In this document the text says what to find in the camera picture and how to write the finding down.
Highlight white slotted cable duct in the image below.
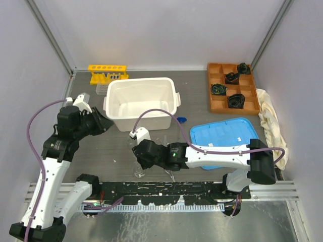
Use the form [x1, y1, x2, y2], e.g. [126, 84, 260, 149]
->
[75, 201, 226, 213]

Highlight blue plastic tray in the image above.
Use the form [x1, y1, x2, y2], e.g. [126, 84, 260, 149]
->
[189, 117, 264, 170]

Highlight clear acrylic tube rack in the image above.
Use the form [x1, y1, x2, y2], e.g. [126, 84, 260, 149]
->
[95, 84, 109, 96]

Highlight blue handled brush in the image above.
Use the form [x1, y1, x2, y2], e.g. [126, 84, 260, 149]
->
[177, 117, 187, 124]

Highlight cream cloth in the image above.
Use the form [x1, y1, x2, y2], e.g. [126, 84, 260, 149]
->
[256, 89, 289, 170]

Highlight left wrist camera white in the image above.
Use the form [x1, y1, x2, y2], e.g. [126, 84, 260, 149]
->
[66, 93, 92, 113]

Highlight black cable bundle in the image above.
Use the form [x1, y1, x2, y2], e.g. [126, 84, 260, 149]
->
[228, 93, 246, 109]
[211, 84, 228, 96]
[224, 72, 240, 84]
[238, 62, 252, 75]

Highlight metal crucible tongs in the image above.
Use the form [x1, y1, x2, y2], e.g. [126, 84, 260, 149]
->
[156, 138, 175, 182]

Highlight orange compartment tray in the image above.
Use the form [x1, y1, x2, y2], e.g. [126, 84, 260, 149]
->
[207, 63, 260, 115]

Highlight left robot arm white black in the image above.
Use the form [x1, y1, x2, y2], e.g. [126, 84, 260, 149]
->
[9, 105, 114, 241]

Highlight yellow test tube rack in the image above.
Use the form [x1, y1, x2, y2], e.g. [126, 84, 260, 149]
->
[88, 65, 129, 85]

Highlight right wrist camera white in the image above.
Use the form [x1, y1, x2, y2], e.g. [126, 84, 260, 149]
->
[129, 127, 151, 145]

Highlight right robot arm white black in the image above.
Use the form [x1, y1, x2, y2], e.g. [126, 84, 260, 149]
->
[132, 139, 276, 199]

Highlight white plastic bin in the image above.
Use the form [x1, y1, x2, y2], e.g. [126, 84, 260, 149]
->
[103, 77, 181, 132]

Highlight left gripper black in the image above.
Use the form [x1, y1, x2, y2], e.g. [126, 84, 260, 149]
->
[73, 106, 114, 140]

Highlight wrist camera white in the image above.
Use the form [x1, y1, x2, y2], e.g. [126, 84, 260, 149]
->
[129, 127, 151, 145]
[66, 93, 92, 113]

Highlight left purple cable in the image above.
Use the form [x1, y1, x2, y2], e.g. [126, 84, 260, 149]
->
[24, 99, 124, 239]

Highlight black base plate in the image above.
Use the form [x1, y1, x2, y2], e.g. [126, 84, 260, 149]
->
[87, 181, 237, 206]

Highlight glass funnel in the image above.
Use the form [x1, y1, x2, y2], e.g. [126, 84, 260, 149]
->
[132, 162, 145, 178]

